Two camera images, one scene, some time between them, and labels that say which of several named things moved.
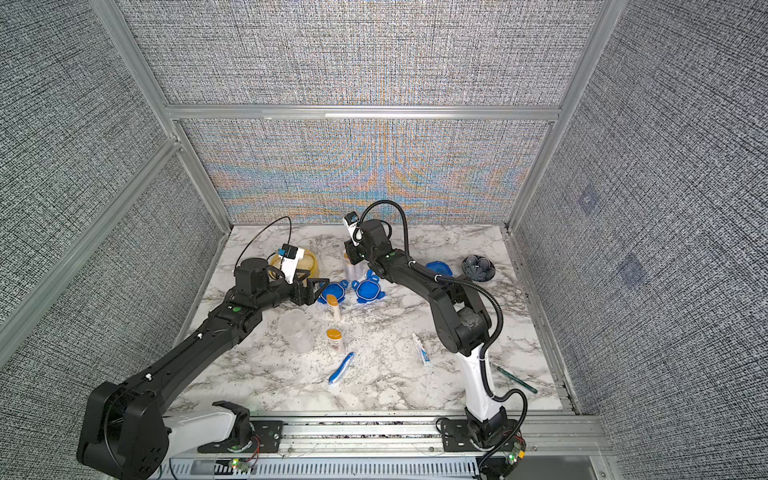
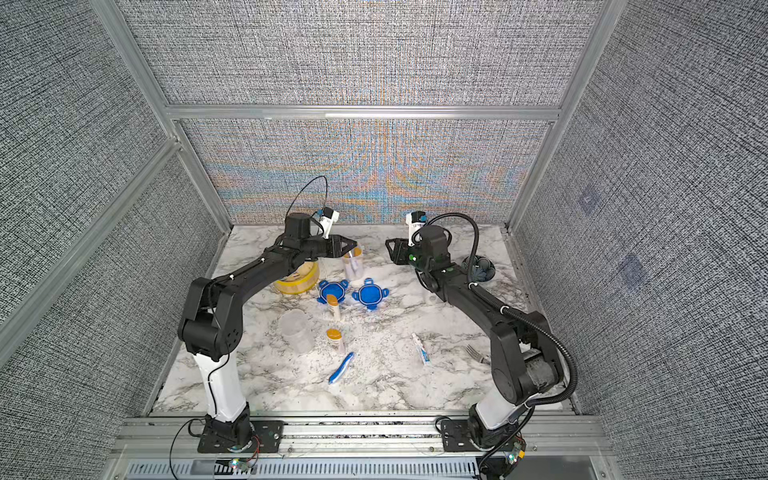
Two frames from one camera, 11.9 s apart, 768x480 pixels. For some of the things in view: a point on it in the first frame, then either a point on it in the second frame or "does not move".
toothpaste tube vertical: [423, 352] does not move
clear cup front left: [297, 330] does not move
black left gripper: [311, 296] → [335, 247]
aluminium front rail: [408, 438] does not move
